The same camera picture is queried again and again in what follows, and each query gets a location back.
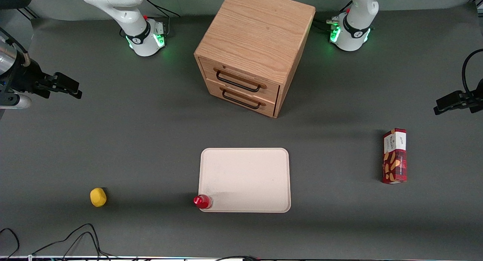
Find black floor cable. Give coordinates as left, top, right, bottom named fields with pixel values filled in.
left=60, top=232, right=103, bottom=260
left=214, top=255, right=261, bottom=261
left=0, top=228, right=20, bottom=259
left=31, top=223, right=114, bottom=259

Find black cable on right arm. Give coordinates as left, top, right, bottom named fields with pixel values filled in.
left=0, top=27, right=30, bottom=66

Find black looped gripper cable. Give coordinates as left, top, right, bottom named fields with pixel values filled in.
left=462, top=49, right=483, bottom=97

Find yellow lemon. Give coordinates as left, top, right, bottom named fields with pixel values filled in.
left=90, top=187, right=107, bottom=207

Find black left arm base cables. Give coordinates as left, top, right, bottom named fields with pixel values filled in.
left=312, top=1, right=353, bottom=32

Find red capped bottle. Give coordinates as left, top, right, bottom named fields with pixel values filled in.
left=194, top=194, right=213, bottom=209

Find red snack box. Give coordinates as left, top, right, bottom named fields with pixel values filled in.
left=382, top=128, right=408, bottom=184

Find black right arm base cable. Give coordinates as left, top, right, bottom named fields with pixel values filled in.
left=120, top=0, right=182, bottom=37

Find wooden drawer cabinet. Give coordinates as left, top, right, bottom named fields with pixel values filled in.
left=194, top=0, right=316, bottom=118

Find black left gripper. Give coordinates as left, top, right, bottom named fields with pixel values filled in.
left=434, top=79, right=483, bottom=115

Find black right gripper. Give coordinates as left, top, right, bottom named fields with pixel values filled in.
left=0, top=60, right=83, bottom=100

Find cream plastic tray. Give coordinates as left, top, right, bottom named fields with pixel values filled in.
left=198, top=148, right=291, bottom=213

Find wooden drawer with black handle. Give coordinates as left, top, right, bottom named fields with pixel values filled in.
left=206, top=78, right=279, bottom=117
left=198, top=57, right=280, bottom=103

